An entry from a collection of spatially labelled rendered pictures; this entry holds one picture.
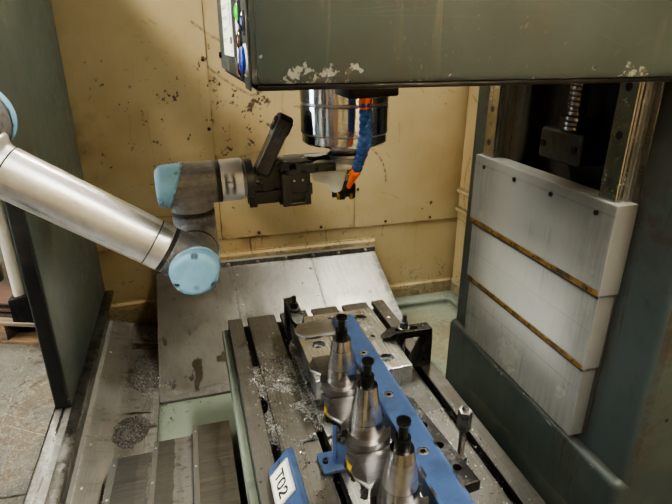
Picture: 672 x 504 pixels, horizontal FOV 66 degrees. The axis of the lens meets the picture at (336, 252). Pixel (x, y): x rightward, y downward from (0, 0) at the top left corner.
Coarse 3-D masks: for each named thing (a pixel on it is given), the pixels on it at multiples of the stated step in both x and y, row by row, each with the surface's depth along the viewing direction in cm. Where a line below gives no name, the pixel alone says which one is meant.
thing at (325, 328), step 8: (328, 320) 93; (296, 328) 90; (304, 328) 90; (312, 328) 90; (320, 328) 90; (328, 328) 90; (304, 336) 88; (312, 336) 88; (320, 336) 88; (328, 336) 89
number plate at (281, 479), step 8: (280, 464) 97; (288, 464) 95; (280, 472) 96; (288, 472) 94; (272, 480) 96; (280, 480) 94; (288, 480) 93; (272, 488) 95; (280, 488) 93; (288, 488) 91; (280, 496) 92; (288, 496) 90
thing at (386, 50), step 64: (256, 0) 55; (320, 0) 56; (384, 0) 58; (448, 0) 60; (512, 0) 62; (576, 0) 64; (640, 0) 67; (256, 64) 57; (320, 64) 59; (384, 64) 61; (448, 64) 63; (512, 64) 65; (576, 64) 68; (640, 64) 70
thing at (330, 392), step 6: (324, 372) 77; (324, 378) 76; (324, 384) 74; (354, 384) 74; (324, 390) 74; (330, 390) 73; (336, 390) 73; (342, 390) 73; (348, 390) 73; (354, 390) 73; (324, 396) 74; (330, 396) 74; (336, 396) 73; (342, 396) 73; (348, 396) 73
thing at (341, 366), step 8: (336, 344) 72; (344, 344) 72; (336, 352) 72; (344, 352) 72; (352, 352) 73; (336, 360) 72; (344, 360) 72; (352, 360) 73; (328, 368) 74; (336, 368) 73; (344, 368) 73; (352, 368) 73; (328, 376) 74; (336, 376) 73; (344, 376) 73; (352, 376) 74; (336, 384) 73; (344, 384) 73; (352, 384) 74
